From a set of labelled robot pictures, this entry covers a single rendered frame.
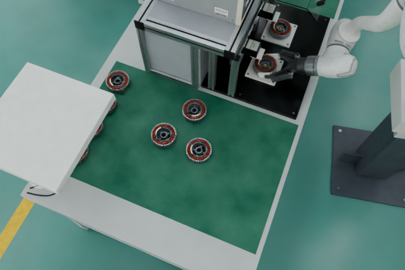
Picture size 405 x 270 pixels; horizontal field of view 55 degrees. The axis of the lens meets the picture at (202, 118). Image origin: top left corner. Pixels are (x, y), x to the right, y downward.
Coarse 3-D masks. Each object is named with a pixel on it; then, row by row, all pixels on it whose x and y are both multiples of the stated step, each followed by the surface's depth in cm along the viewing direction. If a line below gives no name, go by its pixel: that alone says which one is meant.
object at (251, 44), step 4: (248, 40) 179; (252, 40) 179; (256, 40) 179; (248, 44) 178; (252, 44) 178; (256, 44) 178; (260, 44) 178; (244, 48) 177; (248, 48) 177; (252, 48) 177; (256, 48) 177; (260, 48) 182; (244, 52) 179; (248, 52) 179; (252, 52) 178; (256, 52) 176; (260, 52) 181; (252, 56) 179; (256, 56) 178; (260, 56) 180
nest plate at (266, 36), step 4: (268, 20) 202; (268, 24) 201; (292, 24) 201; (268, 28) 200; (292, 28) 200; (296, 28) 200; (264, 32) 199; (268, 32) 199; (292, 32) 199; (264, 36) 198; (268, 36) 198; (292, 36) 198; (268, 40) 197; (272, 40) 196; (276, 40) 196; (280, 40) 196; (284, 40) 196; (288, 40) 196; (280, 44) 196; (284, 44) 195; (288, 44) 195
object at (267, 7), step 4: (264, 4) 189; (268, 4) 189; (272, 4) 189; (264, 8) 188; (268, 8) 188; (272, 8) 188; (276, 8) 189; (260, 12) 190; (264, 12) 187; (268, 12) 187; (272, 12) 187; (276, 12) 192; (260, 16) 190; (264, 16) 189; (268, 16) 189; (272, 16) 188; (276, 16) 191; (272, 20) 190; (276, 20) 190
